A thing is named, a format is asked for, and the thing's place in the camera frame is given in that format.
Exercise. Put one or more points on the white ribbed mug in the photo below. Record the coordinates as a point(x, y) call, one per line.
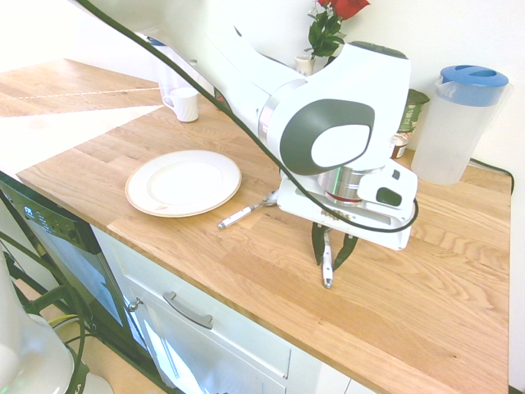
point(186, 104)

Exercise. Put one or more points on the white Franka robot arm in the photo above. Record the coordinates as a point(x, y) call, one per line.
point(320, 111)

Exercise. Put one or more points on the white vase blue pattern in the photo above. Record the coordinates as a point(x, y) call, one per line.
point(304, 65)

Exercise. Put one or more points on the white gold-rimmed plate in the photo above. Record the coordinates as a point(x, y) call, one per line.
point(172, 193)

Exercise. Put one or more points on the silver cabinet knob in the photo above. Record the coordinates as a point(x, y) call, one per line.
point(134, 304)

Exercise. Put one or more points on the brown pudding cup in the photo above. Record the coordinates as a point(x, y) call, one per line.
point(398, 145)

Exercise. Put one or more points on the black dishwasher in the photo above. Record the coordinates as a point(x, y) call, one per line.
point(74, 254)

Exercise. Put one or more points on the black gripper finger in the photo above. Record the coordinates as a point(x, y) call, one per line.
point(317, 244)
point(346, 248)

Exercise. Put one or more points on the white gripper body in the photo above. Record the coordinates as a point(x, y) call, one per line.
point(299, 201)

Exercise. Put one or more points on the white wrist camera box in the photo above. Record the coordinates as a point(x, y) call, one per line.
point(404, 182)

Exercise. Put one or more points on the clear pitcher blue lid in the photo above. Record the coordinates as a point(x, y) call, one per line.
point(451, 135)

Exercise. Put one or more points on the red rose with leaves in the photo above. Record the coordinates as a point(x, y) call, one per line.
point(324, 39)

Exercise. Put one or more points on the green yogurt cup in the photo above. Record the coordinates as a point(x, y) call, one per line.
point(414, 111)

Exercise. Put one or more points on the white drawer front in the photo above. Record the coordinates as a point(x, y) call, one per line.
point(246, 332)

